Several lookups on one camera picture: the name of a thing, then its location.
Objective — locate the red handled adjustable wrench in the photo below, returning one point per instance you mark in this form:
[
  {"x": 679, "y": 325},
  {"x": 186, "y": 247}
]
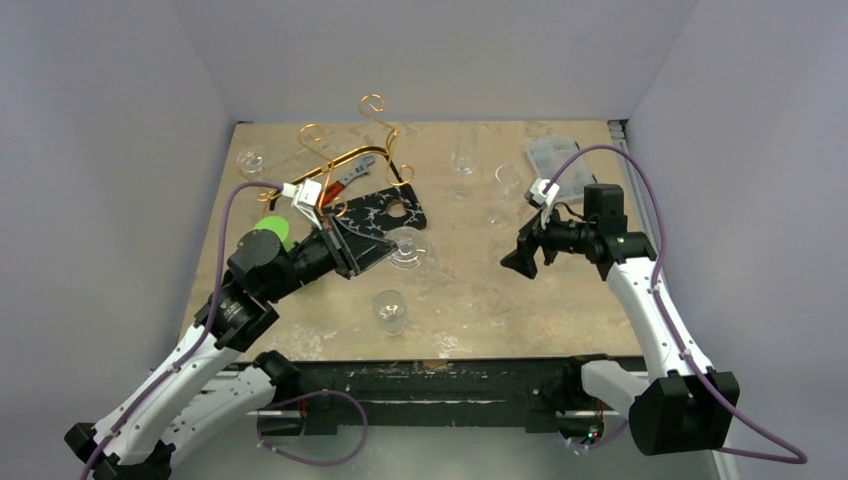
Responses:
[{"x": 360, "y": 168}]

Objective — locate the gold wire wine glass rack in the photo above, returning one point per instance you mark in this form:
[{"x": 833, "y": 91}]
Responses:
[{"x": 309, "y": 138}]

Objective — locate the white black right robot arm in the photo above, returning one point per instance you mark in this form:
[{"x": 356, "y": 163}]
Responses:
[{"x": 677, "y": 406}]

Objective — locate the clear stemmed glass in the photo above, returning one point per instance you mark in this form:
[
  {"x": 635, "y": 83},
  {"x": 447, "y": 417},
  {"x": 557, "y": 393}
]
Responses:
[{"x": 412, "y": 247}]

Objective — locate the clear tall wine glass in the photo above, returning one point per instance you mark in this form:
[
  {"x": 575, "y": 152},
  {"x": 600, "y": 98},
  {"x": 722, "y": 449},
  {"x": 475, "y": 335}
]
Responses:
[{"x": 507, "y": 183}]

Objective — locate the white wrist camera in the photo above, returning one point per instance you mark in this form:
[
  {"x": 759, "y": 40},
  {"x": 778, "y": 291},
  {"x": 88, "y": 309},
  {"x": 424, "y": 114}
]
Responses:
[
  {"x": 542, "y": 195},
  {"x": 305, "y": 198}
]

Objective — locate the short ribbed clear goblet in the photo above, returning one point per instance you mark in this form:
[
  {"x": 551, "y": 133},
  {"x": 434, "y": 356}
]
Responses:
[{"x": 390, "y": 310}]

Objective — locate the clear plastic screw box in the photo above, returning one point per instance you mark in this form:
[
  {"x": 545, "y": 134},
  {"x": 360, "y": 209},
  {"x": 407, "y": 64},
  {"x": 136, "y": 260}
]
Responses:
[{"x": 547, "y": 154}]

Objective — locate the black marbled rack base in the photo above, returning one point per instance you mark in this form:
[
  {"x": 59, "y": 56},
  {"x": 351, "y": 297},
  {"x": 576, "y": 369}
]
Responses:
[{"x": 380, "y": 212}]

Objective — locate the clear champagne flute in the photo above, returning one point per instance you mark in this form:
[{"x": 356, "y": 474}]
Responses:
[{"x": 464, "y": 162}]

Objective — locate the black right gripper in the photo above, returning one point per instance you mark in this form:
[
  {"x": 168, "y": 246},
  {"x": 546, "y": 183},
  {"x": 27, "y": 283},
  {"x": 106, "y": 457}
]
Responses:
[{"x": 536, "y": 241}]

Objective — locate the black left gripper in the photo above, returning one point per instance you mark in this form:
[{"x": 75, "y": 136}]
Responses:
[{"x": 351, "y": 251}]

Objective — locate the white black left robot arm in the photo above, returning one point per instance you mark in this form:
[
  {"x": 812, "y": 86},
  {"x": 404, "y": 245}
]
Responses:
[{"x": 168, "y": 417}]

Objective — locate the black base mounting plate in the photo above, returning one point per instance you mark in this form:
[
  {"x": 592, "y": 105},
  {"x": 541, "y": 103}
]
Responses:
[{"x": 537, "y": 395}]

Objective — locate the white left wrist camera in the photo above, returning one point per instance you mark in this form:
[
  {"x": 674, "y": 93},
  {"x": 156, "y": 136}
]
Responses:
[{"x": 305, "y": 198}]

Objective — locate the clear round wine glass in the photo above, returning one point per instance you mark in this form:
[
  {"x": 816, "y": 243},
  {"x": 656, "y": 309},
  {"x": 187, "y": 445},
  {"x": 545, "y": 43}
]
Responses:
[{"x": 252, "y": 160}]

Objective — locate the green plastic wine glass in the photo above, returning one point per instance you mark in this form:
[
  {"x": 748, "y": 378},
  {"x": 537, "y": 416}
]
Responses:
[{"x": 279, "y": 226}]

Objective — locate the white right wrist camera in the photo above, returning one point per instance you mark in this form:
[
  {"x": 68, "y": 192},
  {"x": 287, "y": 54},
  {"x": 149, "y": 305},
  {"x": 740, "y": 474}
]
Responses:
[{"x": 542, "y": 195}]

